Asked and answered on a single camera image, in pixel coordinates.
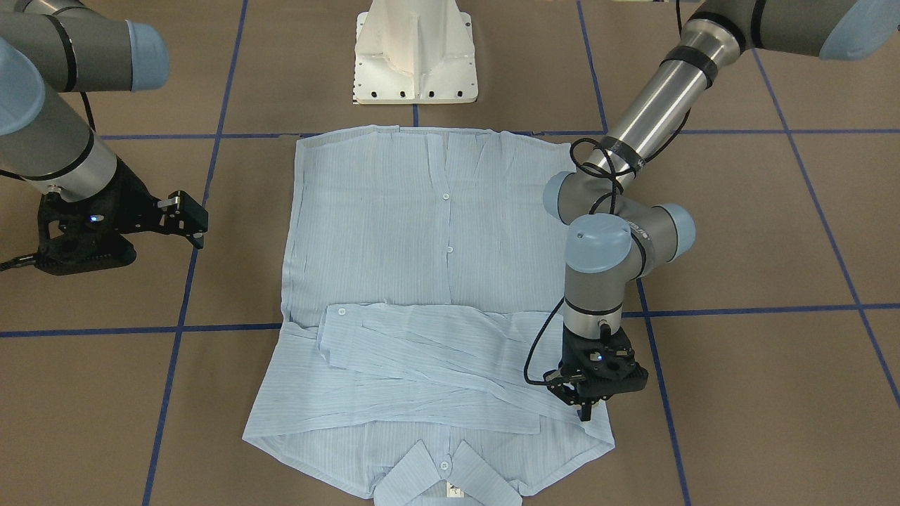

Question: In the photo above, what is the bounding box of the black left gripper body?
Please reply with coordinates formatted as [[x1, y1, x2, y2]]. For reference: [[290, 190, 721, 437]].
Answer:
[[544, 329, 649, 406]]

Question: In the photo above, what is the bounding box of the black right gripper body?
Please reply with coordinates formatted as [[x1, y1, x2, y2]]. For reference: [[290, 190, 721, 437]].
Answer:
[[108, 160, 209, 242]]

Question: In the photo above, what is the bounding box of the light blue striped shirt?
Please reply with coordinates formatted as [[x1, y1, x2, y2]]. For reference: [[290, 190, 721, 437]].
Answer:
[[243, 126, 616, 505]]

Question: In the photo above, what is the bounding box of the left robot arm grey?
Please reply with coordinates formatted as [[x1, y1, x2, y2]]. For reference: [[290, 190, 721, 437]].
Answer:
[[610, 33, 898, 439]]

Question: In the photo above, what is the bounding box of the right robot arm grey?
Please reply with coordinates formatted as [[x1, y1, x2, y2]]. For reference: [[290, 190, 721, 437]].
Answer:
[[2, 1, 208, 249]]

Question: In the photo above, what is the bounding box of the blue tape line lengthwise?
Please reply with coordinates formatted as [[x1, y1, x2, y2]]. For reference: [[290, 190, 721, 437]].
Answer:
[[142, 0, 248, 506]]

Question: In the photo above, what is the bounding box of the blue tape line crosswise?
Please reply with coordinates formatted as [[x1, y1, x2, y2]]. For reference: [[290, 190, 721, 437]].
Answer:
[[1, 302, 899, 339]]

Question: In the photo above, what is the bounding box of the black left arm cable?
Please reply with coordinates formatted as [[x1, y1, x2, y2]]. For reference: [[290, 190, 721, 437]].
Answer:
[[523, 105, 693, 386]]

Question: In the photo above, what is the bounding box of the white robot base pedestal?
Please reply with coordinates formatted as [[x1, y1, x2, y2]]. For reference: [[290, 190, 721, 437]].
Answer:
[[352, 1, 479, 105]]

